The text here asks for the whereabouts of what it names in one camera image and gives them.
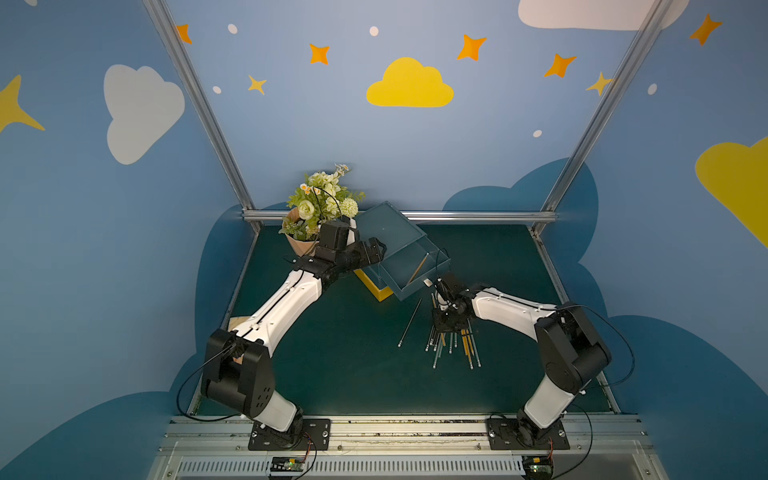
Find teal drawer cabinet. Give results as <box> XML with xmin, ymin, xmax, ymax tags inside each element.
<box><xmin>356</xmin><ymin>202</ymin><xmax>427</xmax><ymax>260</ymax></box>

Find teal drawer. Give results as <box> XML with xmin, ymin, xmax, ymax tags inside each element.
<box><xmin>363</xmin><ymin>237</ymin><xmax>451</xmax><ymax>300</ymax></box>

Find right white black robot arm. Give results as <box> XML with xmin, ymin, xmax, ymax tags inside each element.
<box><xmin>432</xmin><ymin>273</ymin><xmax>612</xmax><ymax>444</ymax></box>

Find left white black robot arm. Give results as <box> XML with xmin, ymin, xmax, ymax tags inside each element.
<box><xmin>201</xmin><ymin>237</ymin><xmax>387</xmax><ymax>437</ymax></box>

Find yellow bottom drawer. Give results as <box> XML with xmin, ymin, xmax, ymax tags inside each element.
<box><xmin>354</xmin><ymin>269</ymin><xmax>394</xmax><ymax>302</ymax></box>

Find lone black pencil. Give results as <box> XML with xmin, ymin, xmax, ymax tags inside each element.
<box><xmin>397</xmin><ymin>298</ymin><xmax>423</xmax><ymax>348</ymax></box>

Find terracotta flower pot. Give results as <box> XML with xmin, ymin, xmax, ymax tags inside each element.
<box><xmin>281</xmin><ymin>201</ymin><xmax>356</xmax><ymax>258</ymax></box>

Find artificial green white flowers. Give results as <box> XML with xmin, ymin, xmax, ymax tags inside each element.
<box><xmin>287</xmin><ymin>164</ymin><xmax>366</xmax><ymax>218</ymax></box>

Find right green circuit board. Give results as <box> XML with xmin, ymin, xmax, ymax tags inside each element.
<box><xmin>522</xmin><ymin>456</ymin><xmax>554</xmax><ymax>480</ymax></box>

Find green circuit board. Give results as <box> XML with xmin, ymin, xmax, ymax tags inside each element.
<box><xmin>269</xmin><ymin>457</ymin><xmax>306</xmax><ymax>475</ymax></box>
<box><xmin>522</xmin><ymin>456</ymin><xmax>554</xmax><ymax>480</ymax></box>

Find left green circuit board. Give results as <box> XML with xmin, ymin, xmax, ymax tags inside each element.
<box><xmin>269</xmin><ymin>457</ymin><xmax>306</xmax><ymax>475</ymax></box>

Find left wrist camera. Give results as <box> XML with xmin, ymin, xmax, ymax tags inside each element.
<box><xmin>317</xmin><ymin>216</ymin><xmax>351</xmax><ymax>252</ymax></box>

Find aluminium back frame bar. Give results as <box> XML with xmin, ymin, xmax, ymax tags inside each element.
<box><xmin>242</xmin><ymin>209</ymin><xmax>557</xmax><ymax>224</ymax></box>

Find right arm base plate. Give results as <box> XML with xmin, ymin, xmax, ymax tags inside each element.
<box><xmin>485</xmin><ymin>416</ymin><xmax>570</xmax><ymax>451</ymax></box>

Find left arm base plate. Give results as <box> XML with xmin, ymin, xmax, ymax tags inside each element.
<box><xmin>247</xmin><ymin>418</ymin><xmax>332</xmax><ymax>451</ymax></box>

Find aluminium front rail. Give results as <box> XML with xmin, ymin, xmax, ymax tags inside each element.
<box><xmin>148</xmin><ymin>412</ymin><xmax>668</xmax><ymax>479</ymax></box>

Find left aluminium frame post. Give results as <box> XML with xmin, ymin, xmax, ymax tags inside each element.
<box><xmin>143</xmin><ymin>0</ymin><xmax>261</xmax><ymax>234</ymax></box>

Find aluminium frame post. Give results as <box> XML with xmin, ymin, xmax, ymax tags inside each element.
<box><xmin>531</xmin><ymin>0</ymin><xmax>673</xmax><ymax>239</ymax></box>
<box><xmin>143</xmin><ymin>0</ymin><xmax>261</xmax><ymax>234</ymax></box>

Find right aluminium frame post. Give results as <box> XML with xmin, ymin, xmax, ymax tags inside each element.
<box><xmin>531</xmin><ymin>0</ymin><xmax>673</xmax><ymax>239</ymax></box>

